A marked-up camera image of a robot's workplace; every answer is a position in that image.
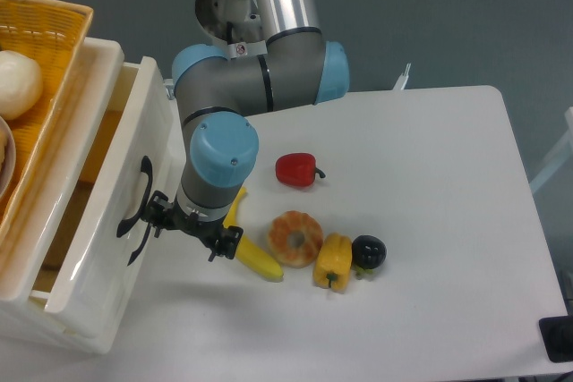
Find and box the yellow bell pepper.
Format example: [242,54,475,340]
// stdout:
[312,233,353,293]

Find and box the yellow banana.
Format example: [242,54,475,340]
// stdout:
[223,186,284,283]

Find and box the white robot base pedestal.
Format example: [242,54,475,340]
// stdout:
[195,0,267,59]

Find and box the white frame right edge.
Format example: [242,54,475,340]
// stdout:
[529,107,572,195]

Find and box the white drawer cabinet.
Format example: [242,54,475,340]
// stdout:
[1,38,124,352]

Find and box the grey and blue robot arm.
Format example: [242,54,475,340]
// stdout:
[136,0,350,259]

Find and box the red bell pepper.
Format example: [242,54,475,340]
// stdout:
[275,153,326,188]

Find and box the yellow toast slice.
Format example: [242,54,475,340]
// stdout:
[79,111,122,183]

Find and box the black device at table edge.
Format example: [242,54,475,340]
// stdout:
[538,315,573,363]

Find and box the bowl in basket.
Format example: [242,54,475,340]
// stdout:
[1,118,16,197]

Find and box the yellow wicker basket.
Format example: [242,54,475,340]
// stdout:
[1,0,93,242]

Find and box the white bread roll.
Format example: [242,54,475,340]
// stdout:
[1,50,43,120]

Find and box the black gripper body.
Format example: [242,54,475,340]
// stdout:
[141,191,244,259]

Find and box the black round fruit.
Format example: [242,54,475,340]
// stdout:
[352,234,388,279]

